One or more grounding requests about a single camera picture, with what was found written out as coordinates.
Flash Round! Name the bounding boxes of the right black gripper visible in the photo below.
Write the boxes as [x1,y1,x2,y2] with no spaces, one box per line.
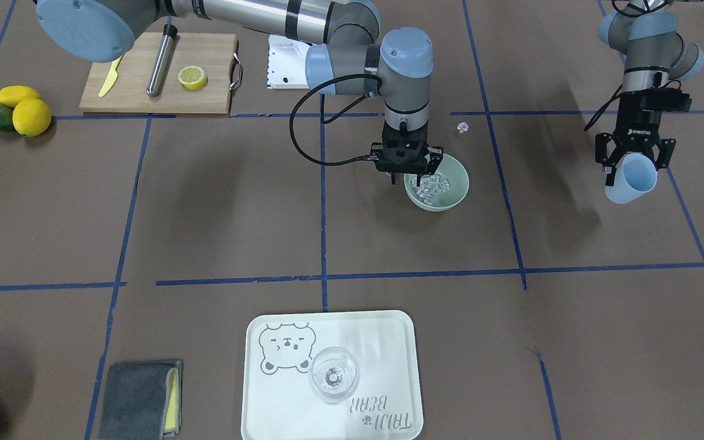
[369,122,444,189]

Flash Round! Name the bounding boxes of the wine glass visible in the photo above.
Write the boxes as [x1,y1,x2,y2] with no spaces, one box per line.
[310,347,361,404]

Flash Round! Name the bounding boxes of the wooden cutting board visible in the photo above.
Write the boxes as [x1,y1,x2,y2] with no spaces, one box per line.
[80,32,238,114]

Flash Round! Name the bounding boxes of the white bear tray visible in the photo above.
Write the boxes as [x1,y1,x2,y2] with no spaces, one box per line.
[241,310,424,439]

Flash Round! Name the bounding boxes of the yellow lemon front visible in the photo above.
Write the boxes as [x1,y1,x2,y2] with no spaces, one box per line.
[12,98,53,138]

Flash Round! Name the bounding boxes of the light blue cup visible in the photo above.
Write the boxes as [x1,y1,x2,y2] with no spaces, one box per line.
[604,153,658,204]

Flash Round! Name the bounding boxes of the steel muddler black cap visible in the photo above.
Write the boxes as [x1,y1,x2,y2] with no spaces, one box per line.
[146,23,178,97]

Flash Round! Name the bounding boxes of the yellow lemon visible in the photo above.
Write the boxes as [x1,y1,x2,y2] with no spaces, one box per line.
[12,98,53,138]
[0,84,42,109]

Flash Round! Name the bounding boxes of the grey yellow cloth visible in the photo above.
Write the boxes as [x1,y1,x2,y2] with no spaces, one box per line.
[97,359,183,439]

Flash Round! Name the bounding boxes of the green bowl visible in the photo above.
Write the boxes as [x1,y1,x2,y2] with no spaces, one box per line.
[403,154,470,212]

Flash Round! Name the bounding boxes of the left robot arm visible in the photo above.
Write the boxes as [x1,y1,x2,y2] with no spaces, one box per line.
[595,1,704,188]

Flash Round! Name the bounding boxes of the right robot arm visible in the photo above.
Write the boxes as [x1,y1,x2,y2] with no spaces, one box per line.
[35,1,444,179]

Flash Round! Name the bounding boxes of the yellow plastic knife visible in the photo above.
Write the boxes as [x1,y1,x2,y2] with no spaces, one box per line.
[97,55,123,98]

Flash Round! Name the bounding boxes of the half lemon slice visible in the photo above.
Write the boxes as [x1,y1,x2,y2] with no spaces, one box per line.
[178,66,208,90]

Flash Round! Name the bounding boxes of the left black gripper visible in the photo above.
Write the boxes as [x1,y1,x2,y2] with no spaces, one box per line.
[594,89,692,187]

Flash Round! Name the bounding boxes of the stray ice cube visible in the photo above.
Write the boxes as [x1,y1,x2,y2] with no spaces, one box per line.
[456,122,470,134]

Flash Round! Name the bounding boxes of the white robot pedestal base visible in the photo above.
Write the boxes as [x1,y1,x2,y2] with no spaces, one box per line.
[266,34,311,89]

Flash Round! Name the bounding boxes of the yellow lemon back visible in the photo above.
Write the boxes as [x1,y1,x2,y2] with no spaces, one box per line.
[0,84,42,109]

